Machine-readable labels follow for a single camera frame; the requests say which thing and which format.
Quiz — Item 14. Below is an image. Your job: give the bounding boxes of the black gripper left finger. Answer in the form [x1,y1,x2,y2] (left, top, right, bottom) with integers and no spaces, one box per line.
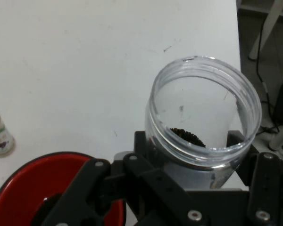
[41,131,211,226]

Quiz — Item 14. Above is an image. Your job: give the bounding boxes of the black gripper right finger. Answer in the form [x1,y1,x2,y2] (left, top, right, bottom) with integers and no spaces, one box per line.
[227,130,283,226]

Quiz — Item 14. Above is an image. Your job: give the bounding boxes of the thin black cable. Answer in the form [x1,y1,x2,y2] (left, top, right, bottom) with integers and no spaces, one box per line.
[256,14,277,111]
[258,101,282,135]

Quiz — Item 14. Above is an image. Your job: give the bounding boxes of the red bowl black rim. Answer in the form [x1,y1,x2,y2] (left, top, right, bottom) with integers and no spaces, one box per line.
[0,151,127,226]

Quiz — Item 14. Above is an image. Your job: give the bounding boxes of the clear plastic jar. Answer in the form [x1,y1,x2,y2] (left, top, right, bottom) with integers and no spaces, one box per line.
[145,56,262,190]

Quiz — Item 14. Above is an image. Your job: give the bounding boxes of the green cap spice bottle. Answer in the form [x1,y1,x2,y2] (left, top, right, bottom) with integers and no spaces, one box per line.
[0,100,16,159]

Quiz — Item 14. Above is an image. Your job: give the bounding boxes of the white slanted stand leg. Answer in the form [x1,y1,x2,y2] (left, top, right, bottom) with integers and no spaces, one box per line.
[247,0,283,61]

